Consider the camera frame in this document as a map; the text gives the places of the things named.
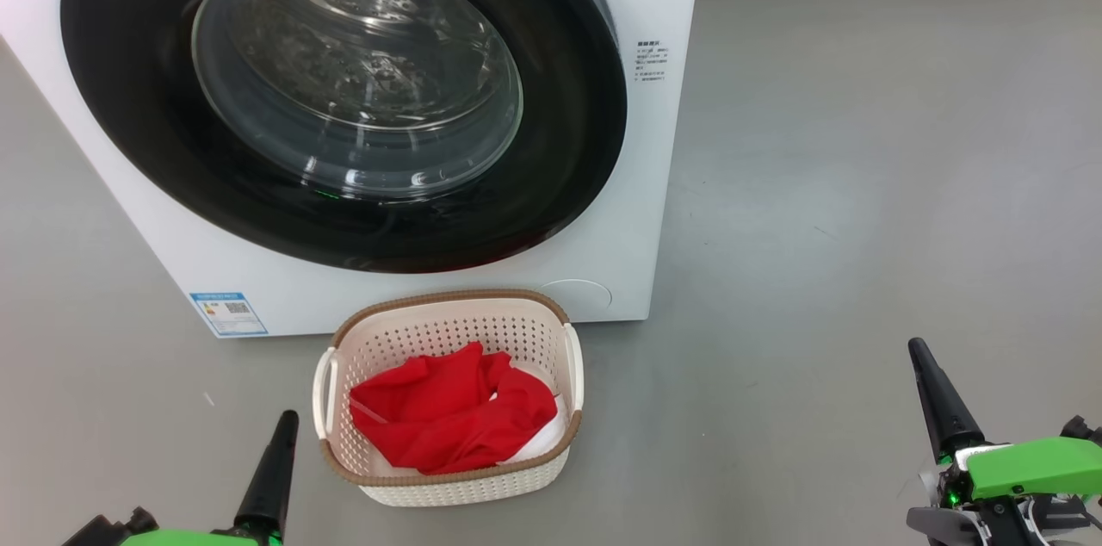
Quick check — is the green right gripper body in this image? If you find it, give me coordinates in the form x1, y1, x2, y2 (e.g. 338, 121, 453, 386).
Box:
905, 414, 1102, 546

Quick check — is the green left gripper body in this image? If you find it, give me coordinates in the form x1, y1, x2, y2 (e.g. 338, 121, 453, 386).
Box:
60, 506, 286, 546

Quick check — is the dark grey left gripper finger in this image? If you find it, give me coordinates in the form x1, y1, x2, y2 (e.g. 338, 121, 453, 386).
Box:
233, 409, 300, 535

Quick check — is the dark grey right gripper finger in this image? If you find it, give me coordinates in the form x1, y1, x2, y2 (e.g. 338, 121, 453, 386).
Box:
907, 337, 986, 462

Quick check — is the red and white garment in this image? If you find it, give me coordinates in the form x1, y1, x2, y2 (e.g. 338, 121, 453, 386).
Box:
348, 341, 570, 476

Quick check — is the round black glass washer door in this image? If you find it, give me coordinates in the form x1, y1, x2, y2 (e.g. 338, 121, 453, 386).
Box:
59, 0, 628, 275

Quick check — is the cream basket with brown rim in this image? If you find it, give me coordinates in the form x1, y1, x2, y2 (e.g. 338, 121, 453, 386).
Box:
311, 289, 585, 508

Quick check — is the white front-loading washing machine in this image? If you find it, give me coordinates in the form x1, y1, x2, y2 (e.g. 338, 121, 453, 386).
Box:
0, 0, 708, 339

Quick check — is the blue energy label sticker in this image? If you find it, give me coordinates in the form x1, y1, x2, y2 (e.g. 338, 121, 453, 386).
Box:
189, 291, 269, 339

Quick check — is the round filter hatch cover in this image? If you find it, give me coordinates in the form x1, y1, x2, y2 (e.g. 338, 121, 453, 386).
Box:
537, 278, 615, 316

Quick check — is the perforated steel washer drum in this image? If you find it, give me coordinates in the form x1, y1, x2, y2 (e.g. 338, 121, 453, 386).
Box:
232, 0, 511, 138

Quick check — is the printed text notice on washer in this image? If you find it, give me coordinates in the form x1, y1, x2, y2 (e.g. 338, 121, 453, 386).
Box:
635, 39, 672, 84

